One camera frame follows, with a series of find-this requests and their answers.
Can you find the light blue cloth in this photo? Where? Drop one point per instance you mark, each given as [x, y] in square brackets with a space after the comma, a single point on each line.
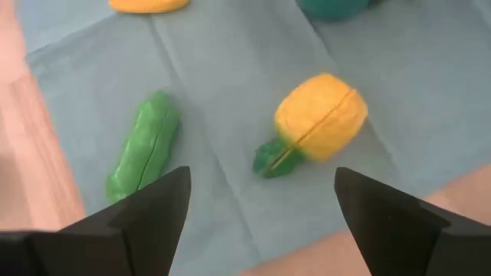
[230, 57]

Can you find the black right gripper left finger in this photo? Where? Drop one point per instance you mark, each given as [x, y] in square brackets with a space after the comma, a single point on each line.
[134, 245]

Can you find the yellow toy pepper green stem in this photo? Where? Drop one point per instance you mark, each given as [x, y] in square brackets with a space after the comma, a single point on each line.
[322, 115]

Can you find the green toy cucumber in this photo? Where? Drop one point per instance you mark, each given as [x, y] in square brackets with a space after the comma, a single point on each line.
[145, 153]

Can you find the small yellow toy banana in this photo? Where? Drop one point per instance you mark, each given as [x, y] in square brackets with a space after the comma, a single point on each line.
[149, 4]

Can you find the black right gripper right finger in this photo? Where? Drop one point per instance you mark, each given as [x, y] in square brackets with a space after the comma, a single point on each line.
[395, 245]

